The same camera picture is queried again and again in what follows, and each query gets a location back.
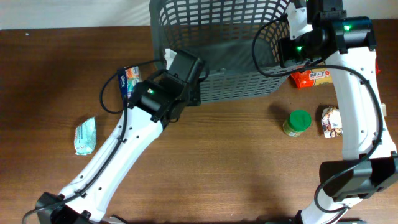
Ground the grey plastic shopping basket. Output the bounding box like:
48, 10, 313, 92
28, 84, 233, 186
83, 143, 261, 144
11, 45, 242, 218
149, 0, 290, 103

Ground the green lid jar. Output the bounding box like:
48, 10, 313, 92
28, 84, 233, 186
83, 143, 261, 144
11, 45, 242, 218
282, 110, 312, 137

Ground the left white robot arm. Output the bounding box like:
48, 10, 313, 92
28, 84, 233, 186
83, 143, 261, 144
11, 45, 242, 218
22, 50, 208, 223

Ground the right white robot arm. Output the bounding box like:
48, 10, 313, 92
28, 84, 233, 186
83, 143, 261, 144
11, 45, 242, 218
278, 1, 397, 223

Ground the light green wet wipes pack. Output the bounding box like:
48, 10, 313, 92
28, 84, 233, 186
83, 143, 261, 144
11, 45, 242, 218
74, 117, 96, 156

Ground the Kleenex tissue multipack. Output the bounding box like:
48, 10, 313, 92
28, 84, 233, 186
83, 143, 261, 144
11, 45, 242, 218
116, 66, 141, 99

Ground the red spaghetti package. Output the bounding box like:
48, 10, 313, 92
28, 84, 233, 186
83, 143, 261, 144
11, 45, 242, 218
290, 68, 333, 89

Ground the crumpled beige snack bag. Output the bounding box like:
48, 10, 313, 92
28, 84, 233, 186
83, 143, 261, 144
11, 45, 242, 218
320, 103, 387, 139

